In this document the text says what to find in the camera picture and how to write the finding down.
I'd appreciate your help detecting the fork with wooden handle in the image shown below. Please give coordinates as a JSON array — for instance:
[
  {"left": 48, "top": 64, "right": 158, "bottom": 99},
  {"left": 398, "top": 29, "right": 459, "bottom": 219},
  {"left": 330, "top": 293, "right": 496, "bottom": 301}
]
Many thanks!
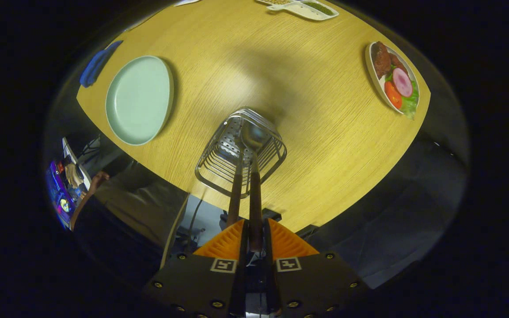
[{"left": 227, "top": 150, "right": 244, "bottom": 228}]

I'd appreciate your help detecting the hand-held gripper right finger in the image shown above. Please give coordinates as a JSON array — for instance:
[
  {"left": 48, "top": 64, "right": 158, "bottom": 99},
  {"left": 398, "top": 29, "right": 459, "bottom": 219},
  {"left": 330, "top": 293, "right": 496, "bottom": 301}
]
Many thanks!
[{"left": 263, "top": 218, "right": 370, "bottom": 318}]

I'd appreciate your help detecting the spoon with wooden handle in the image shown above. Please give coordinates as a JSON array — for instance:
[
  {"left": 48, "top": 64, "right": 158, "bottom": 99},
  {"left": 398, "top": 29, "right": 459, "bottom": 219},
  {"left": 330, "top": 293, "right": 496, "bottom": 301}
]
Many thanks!
[{"left": 240, "top": 119, "right": 273, "bottom": 252}]

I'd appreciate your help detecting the blue towel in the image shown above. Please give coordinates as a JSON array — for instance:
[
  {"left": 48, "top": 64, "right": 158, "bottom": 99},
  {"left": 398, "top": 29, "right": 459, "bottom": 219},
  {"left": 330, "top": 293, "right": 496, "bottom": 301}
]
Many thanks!
[{"left": 80, "top": 40, "right": 123, "bottom": 88}]

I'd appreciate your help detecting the white flat panel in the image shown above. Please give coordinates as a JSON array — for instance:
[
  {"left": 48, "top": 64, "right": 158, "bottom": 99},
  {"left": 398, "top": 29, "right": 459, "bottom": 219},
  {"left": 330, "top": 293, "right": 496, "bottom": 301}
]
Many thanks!
[{"left": 62, "top": 137, "right": 92, "bottom": 191}]

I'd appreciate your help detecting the computer monitor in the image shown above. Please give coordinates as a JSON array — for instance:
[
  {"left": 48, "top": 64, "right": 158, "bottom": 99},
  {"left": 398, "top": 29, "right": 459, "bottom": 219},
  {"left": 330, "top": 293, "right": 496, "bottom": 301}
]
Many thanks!
[{"left": 45, "top": 159, "right": 77, "bottom": 230}]

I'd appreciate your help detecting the metal wire basket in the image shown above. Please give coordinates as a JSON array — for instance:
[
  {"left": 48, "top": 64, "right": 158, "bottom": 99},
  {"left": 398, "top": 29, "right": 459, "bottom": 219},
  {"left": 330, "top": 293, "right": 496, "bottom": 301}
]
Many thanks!
[{"left": 195, "top": 107, "right": 288, "bottom": 198}]

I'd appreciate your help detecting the pale green plate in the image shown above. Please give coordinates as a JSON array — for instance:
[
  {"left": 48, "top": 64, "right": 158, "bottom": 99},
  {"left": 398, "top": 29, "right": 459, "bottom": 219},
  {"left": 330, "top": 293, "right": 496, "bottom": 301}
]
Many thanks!
[{"left": 105, "top": 55, "right": 175, "bottom": 146}]

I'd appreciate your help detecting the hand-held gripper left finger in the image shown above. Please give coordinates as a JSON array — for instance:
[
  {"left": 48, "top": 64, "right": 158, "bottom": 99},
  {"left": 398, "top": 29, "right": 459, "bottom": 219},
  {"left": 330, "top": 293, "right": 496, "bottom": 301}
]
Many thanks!
[{"left": 142, "top": 219, "right": 249, "bottom": 318}]

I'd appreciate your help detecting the white divided dish with beans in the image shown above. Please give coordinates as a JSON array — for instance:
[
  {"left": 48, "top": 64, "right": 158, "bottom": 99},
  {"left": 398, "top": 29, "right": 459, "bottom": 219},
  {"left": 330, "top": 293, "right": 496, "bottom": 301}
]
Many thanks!
[{"left": 254, "top": 0, "right": 339, "bottom": 21}]

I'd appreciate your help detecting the plate with meat and salad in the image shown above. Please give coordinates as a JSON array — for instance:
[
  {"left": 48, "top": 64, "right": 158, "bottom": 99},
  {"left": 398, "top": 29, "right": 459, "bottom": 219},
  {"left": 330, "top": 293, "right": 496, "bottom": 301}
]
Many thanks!
[{"left": 365, "top": 41, "right": 420, "bottom": 120}]

